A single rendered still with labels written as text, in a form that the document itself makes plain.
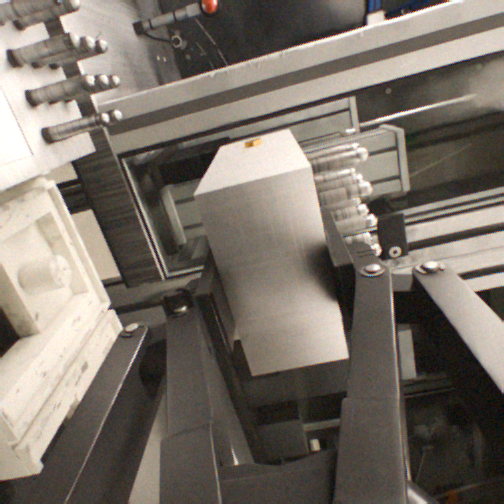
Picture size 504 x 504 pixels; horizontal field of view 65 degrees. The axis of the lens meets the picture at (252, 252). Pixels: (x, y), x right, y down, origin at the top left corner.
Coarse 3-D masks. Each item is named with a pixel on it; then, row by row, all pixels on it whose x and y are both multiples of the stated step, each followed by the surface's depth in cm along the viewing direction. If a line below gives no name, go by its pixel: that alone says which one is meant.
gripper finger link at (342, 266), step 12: (324, 216) 20; (324, 228) 18; (336, 228) 18; (336, 240) 17; (336, 252) 16; (348, 252) 16; (336, 264) 15; (348, 264) 15; (336, 276) 15; (348, 276) 15; (336, 288) 16; (348, 288) 15; (348, 300) 15; (348, 312) 16; (348, 324) 16
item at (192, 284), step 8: (192, 280) 19; (192, 288) 18; (192, 296) 17; (200, 320) 15; (152, 328) 16; (160, 328) 16; (160, 336) 15; (208, 336) 16; (152, 344) 15; (160, 344) 15; (208, 344) 16; (152, 352) 15; (160, 352) 15; (144, 360) 15; (152, 360) 15; (160, 360) 15; (144, 368) 15; (152, 368) 15; (160, 368) 15; (144, 376) 15; (152, 376) 15
